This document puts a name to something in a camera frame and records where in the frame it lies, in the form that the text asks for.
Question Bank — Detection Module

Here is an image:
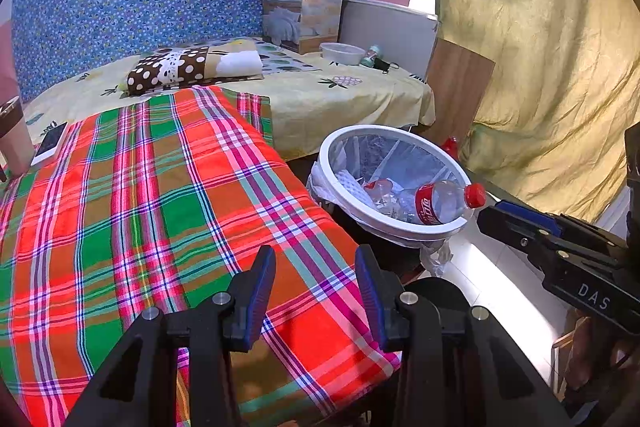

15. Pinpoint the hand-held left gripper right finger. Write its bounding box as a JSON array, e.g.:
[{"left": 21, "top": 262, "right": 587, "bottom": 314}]
[{"left": 354, "top": 244, "right": 571, "bottom": 427}]

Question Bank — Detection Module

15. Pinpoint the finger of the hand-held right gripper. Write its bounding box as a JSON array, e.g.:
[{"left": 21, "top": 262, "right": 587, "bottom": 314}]
[
  {"left": 494, "top": 200, "right": 623, "bottom": 259},
  {"left": 476, "top": 205, "right": 569, "bottom": 269}
]

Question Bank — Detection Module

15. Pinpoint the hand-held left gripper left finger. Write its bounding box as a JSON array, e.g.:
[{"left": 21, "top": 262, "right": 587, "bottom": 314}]
[{"left": 65, "top": 245, "right": 277, "bottom": 427}]

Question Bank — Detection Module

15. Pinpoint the white round trash bin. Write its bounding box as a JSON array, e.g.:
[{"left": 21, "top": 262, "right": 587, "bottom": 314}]
[{"left": 316, "top": 124, "right": 473, "bottom": 249}]

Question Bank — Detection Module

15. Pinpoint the plastic bottle with red label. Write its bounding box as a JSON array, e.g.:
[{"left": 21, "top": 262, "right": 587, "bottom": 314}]
[{"left": 397, "top": 182, "right": 488, "bottom": 226}]

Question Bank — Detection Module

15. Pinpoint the clear plastic packaging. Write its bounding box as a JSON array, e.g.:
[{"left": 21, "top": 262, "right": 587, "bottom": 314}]
[{"left": 362, "top": 178, "right": 408, "bottom": 220}]

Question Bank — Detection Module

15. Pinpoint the person's right hand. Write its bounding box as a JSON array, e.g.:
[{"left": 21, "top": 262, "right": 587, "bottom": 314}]
[{"left": 570, "top": 314, "right": 628, "bottom": 390}]

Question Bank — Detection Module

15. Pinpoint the clear bin liner bag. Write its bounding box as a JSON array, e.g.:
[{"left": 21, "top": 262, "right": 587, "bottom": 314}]
[{"left": 306, "top": 134, "right": 471, "bottom": 278}]

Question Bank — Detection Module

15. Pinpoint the red green plaid cloth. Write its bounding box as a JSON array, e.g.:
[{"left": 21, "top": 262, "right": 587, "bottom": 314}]
[{"left": 0, "top": 85, "right": 403, "bottom": 425}]

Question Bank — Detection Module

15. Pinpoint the wooden board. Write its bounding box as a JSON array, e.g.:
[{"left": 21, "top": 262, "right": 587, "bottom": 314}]
[{"left": 425, "top": 38, "right": 497, "bottom": 148}]

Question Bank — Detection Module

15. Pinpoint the yellow curtain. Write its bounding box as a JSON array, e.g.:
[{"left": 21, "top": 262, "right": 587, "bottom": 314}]
[{"left": 430, "top": 0, "right": 640, "bottom": 223}]

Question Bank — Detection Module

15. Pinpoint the yellow pineapple print bedsheet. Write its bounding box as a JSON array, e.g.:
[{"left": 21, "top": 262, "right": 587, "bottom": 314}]
[{"left": 22, "top": 36, "right": 436, "bottom": 158}]

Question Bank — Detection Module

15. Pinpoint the white folded towel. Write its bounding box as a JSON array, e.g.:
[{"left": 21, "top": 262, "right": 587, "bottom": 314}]
[{"left": 220, "top": 52, "right": 265, "bottom": 80}]

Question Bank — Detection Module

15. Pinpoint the white cabinet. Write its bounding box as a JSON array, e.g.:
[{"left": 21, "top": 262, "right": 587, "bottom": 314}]
[{"left": 339, "top": 0, "right": 441, "bottom": 82}]

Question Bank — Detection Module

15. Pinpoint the white plastic bowl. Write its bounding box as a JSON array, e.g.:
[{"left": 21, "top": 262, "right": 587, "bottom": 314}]
[{"left": 319, "top": 42, "right": 367, "bottom": 66}]

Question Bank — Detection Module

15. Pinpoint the brown polka dot pillow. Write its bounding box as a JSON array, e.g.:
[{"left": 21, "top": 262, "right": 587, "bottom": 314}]
[{"left": 120, "top": 38, "right": 265, "bottom": 96}]

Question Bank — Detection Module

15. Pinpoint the white smartphone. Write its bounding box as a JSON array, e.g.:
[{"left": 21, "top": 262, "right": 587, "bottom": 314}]
[{"left": 30, "top": 121, "right": 71, "bottom": 168}]

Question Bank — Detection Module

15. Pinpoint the cardboard quilt box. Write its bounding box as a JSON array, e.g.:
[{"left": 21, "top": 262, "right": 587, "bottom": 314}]
[{"left": 262, "top": 0, "right": 347, "bottom": 55}]

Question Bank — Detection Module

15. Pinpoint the brown tumbler with lid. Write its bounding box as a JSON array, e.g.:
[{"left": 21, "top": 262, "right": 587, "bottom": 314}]
[{"left": 0, "top": 97, "right": 35, "bottom": 178}]

